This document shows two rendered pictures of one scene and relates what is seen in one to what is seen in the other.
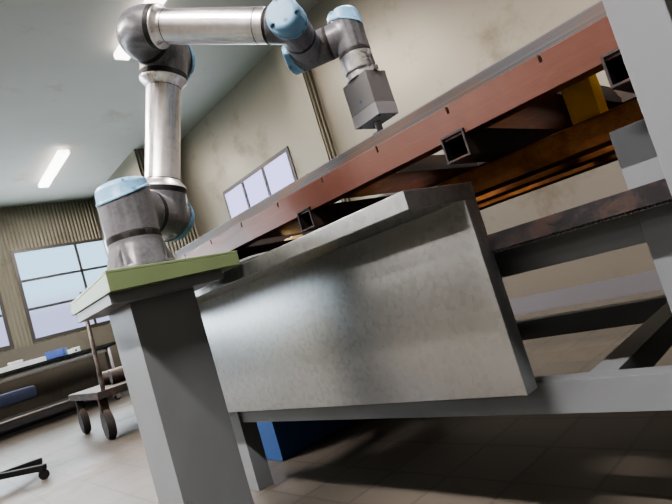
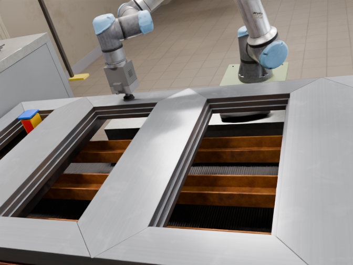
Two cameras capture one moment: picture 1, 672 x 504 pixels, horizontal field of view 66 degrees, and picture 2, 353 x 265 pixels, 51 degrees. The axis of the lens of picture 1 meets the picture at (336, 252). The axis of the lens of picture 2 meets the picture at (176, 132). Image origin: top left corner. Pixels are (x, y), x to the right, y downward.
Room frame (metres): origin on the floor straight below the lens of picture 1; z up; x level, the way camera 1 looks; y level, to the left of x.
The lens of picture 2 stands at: (2.37, -0.49, 1.41)
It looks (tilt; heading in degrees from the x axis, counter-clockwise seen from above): 30 degrees down; 159
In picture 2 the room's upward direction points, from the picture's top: 15 degrees counter-clockwise
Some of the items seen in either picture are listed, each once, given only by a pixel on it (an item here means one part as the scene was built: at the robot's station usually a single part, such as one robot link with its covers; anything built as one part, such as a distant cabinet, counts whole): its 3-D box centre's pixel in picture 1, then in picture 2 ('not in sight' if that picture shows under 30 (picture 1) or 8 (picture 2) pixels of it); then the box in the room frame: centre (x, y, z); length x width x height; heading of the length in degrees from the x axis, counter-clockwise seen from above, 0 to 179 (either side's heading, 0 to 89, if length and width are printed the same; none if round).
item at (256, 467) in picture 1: (234, 390); not in sight; (1.80, 0.48, 0.34); 0.06 x 0.06 x 0.68; 44
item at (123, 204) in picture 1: (128, 208); (252, 40); (1.13, 0.42, 0.87); 0.13 x 0.12 x 0.14; 167
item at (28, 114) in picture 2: not in sight; (29, 115); (0.94, -0.52, 0.88); 0.06 x 0.06 x 0.02; 44
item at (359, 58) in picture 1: (359, 65); (113, 54); (1.14, -0.18, 1.04); 0.08 x 0.08 x 0.05
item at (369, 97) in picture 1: (373, 97); (118, 76); (1.15, -0.19, 0.96); 0.10 x 0.09 x 0.16; 128
